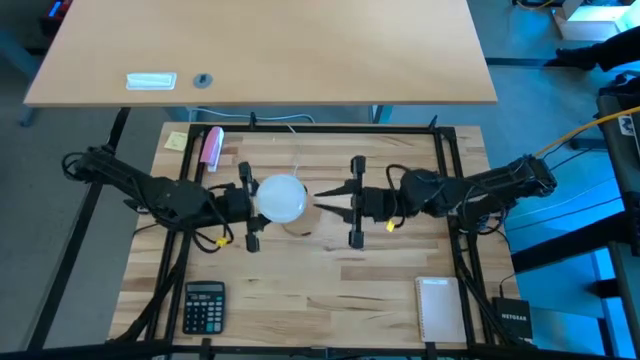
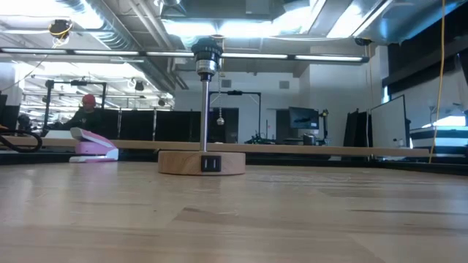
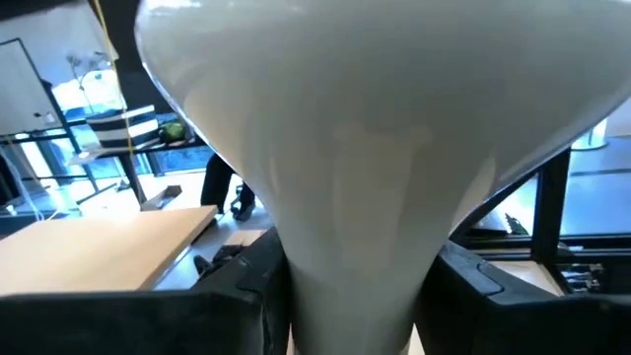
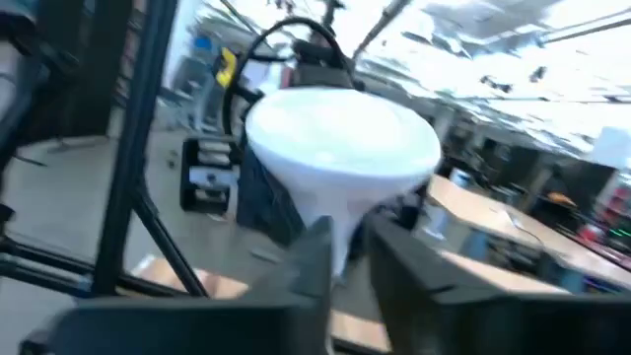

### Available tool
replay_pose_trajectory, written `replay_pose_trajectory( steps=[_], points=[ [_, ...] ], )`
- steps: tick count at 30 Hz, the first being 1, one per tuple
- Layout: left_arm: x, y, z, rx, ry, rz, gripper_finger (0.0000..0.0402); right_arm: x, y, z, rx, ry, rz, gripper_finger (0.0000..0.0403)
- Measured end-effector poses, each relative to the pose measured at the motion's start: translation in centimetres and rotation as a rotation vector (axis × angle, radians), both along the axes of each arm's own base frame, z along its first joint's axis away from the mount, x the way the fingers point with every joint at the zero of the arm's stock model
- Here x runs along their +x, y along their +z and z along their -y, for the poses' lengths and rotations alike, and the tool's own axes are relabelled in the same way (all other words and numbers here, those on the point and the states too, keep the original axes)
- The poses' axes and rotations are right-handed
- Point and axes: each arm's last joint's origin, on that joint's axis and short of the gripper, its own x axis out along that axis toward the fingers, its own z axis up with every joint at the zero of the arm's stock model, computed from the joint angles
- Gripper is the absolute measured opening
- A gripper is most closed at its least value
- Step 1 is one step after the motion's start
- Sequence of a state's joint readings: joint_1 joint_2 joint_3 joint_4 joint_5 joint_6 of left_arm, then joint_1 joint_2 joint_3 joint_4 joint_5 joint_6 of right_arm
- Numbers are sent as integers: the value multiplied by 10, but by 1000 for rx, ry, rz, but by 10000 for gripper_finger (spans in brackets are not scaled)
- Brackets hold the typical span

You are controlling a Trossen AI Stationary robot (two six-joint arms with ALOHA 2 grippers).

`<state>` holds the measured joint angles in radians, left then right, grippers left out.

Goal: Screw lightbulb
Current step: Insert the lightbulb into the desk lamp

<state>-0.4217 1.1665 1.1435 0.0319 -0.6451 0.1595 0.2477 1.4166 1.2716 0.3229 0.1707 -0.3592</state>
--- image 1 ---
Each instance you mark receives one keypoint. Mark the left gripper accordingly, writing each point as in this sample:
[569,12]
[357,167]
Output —
[235,202]

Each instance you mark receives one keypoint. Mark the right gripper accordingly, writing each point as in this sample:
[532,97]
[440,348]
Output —
[375,202]

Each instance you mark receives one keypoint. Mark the white LED lightbulb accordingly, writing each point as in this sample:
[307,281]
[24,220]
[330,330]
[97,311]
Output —
[281,198]

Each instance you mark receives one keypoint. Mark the wooden base table lamp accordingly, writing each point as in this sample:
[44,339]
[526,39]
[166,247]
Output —
[305,225]

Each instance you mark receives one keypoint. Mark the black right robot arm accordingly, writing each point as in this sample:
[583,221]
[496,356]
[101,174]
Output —
[500,182]

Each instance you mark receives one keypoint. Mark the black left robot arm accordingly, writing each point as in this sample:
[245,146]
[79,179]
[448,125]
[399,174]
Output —
[165,195]

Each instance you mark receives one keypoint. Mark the pink stapler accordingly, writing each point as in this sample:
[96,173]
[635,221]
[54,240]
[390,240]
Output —
[212,145]

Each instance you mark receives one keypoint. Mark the yellow sticky note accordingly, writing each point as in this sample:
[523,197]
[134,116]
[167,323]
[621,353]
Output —
[175,141]

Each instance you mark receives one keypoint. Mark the black desk calculator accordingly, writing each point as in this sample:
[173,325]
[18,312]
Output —
[203,307]

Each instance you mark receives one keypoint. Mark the spiral notebook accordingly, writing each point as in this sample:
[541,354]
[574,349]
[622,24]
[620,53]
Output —
[440,310]

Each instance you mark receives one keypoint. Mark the light wooden desk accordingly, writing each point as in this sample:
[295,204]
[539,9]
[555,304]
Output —
[260,50]

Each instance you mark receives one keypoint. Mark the black Netgear network box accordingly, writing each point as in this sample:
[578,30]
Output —
[513,319]

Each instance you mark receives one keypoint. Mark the black equipment cart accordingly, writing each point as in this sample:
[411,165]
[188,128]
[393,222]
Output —
[625,150]

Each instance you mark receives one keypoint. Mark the person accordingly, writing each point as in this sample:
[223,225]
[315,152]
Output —
[600,52]

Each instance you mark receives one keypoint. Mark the white cardboard box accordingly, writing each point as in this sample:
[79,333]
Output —
[590,20]

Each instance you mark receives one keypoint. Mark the black metal table frame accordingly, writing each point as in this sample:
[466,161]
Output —
[350,129]

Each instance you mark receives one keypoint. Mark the black camera stand frame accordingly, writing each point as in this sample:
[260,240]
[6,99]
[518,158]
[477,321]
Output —
[64,270]

